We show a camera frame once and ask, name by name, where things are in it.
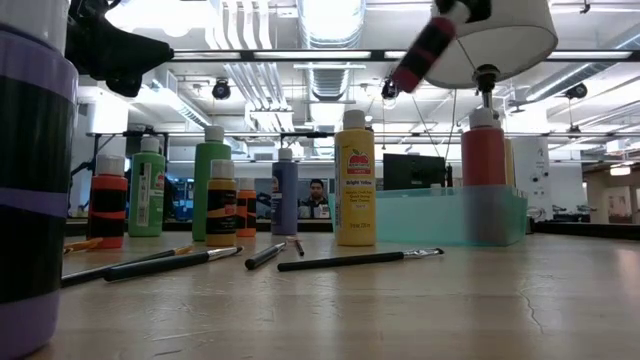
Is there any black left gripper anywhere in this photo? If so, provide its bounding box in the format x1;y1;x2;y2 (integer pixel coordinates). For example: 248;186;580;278
64;0;175;99

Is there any small crimson paint bottle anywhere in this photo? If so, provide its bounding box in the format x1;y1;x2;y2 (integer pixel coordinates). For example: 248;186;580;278
391;2;469;95

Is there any large pink paint bottle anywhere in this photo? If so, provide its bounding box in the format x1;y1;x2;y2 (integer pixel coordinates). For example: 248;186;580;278
460;108;507;245

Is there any large yellow-orange paint bottle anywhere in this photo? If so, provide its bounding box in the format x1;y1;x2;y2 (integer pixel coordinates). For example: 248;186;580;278
503;137;517;189

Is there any large green paint bottle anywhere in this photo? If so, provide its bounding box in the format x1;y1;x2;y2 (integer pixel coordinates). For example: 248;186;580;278
192;125;233;243

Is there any small ochre paint bottle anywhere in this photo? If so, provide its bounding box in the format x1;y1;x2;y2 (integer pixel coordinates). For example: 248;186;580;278
205;159;238;248

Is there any small orange paint bottle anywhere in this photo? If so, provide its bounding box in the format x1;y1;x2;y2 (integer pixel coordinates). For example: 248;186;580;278
235;177;258;238

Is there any large purple paint bottle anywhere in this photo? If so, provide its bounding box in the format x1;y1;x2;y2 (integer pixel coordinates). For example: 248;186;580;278
271;147;300;236

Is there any small purple paint bottle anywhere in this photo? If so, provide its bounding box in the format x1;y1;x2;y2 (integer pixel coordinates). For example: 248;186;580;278
0;0;80;360

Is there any light green labelled paint bottle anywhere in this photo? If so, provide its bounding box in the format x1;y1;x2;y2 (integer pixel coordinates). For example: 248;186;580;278
127;136;167;238

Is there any small red paint bottle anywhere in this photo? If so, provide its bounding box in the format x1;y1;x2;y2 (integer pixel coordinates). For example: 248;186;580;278
87;153;129;250

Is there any large bright yellow paint bottle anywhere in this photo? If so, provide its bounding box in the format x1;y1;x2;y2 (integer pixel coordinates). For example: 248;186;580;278
333;109;377;248

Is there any white shade chrome table lamp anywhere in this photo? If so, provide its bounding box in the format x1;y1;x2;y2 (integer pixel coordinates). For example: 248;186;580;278
420;0;559;234

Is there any black overhead crossbar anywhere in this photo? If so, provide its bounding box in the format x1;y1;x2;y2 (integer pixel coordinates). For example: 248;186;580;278
169;48;640;64

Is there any black background monitor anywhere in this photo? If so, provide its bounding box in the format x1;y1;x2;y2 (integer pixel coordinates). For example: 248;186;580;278
382;153;447;191

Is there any white cylindrical appliance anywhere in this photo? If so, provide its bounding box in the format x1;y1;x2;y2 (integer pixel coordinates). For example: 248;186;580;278
512;135;555;221

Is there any green translucent plastic bin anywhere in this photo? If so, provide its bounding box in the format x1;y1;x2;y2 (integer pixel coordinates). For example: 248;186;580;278
375;184;529;248

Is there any dark paintbrush with yellow end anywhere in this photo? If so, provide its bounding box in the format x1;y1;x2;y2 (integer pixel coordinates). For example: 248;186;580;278
60;244;194;289

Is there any person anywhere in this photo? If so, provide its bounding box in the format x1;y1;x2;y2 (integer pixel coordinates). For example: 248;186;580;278
298;178;332;220

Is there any silver ceiling duct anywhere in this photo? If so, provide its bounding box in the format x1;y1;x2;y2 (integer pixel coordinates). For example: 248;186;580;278
297;0;369;104

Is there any background black frame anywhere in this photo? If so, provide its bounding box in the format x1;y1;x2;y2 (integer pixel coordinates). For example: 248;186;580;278
85;128;640;176

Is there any orange handle paintbrush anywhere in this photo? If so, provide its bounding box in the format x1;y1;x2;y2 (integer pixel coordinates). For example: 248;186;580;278
63;237;104;254

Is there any black handle silver ferrule paintbrush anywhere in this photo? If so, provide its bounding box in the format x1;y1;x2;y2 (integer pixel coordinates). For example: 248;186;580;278
103;245;245;283

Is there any short black handle paintbrush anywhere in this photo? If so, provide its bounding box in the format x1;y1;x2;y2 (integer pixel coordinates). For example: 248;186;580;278
244;241;288;272

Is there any long black handle paintbrush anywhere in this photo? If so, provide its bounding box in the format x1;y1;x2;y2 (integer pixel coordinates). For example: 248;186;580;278
277;247;446;274

